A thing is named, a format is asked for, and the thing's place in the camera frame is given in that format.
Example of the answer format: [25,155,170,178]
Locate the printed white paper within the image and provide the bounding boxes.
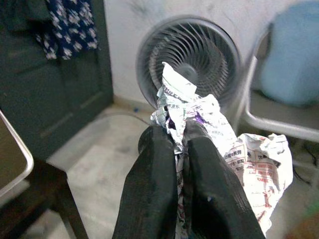
[149,61,295,239]

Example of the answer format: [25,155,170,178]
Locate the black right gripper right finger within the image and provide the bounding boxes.
[182,120,266,239]

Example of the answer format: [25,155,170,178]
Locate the dark green door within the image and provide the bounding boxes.
[0,0,115,160]

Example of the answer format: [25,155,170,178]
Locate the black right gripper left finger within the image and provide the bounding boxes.
[112,126,179,239]

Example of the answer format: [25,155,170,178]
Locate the metal-edged table with dark legs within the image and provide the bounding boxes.
[0,109,88,239]

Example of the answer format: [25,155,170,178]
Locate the blue white floral cloth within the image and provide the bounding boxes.
[34,0,99,61]

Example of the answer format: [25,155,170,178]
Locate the pale blue cushion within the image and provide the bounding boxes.
[258,1,319,108]

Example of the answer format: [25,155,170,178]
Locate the grey round fan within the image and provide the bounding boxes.
[135,15,243,125]

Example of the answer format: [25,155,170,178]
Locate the grey floor cable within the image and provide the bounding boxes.
[106,110,156,125]

